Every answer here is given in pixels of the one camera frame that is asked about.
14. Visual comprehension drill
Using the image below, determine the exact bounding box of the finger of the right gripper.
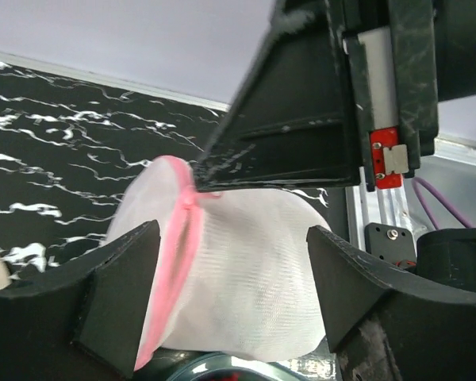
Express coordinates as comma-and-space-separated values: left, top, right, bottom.
194, 1, 361, 189

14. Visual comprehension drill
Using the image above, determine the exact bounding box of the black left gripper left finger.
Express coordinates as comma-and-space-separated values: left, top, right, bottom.
0, 221, 160, 380

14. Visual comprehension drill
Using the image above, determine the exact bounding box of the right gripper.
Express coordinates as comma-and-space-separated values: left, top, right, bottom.
325, 1, 476, 189

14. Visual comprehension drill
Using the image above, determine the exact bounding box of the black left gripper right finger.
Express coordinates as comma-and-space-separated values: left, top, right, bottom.
306, 226, 476, 380

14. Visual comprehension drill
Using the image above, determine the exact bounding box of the white mesh pink-zipper laundry bag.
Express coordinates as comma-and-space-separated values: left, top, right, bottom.
106, 156, 326, 368

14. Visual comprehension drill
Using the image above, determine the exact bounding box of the teal tray with clothes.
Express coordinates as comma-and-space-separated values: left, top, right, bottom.
170, 351, 338, 381

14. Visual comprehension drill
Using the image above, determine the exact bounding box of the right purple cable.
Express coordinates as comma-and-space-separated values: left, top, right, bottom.
414, 176, 473, 231

